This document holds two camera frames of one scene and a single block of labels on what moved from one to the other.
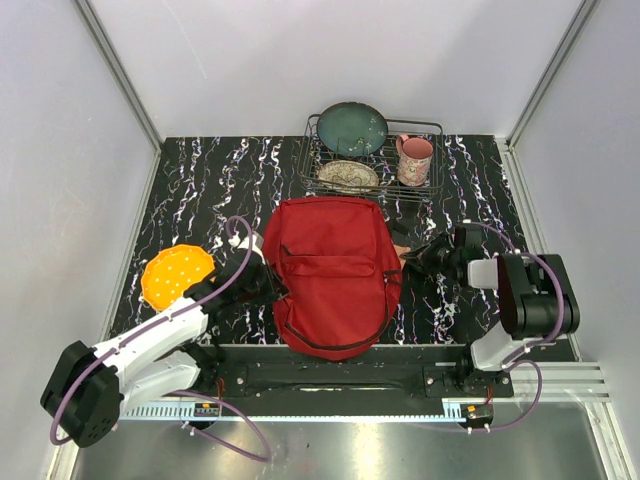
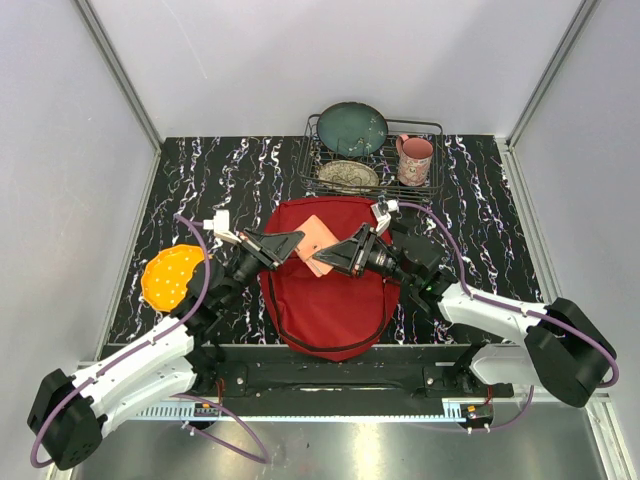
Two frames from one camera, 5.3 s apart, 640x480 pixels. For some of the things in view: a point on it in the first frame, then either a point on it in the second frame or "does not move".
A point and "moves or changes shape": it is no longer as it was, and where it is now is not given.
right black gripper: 424,254 to 353,252
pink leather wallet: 401,249 moves or changes shape
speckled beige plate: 348,176 does not move
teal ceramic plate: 351,128 does not move
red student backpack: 340,263 does not move
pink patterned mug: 414,159 does not move
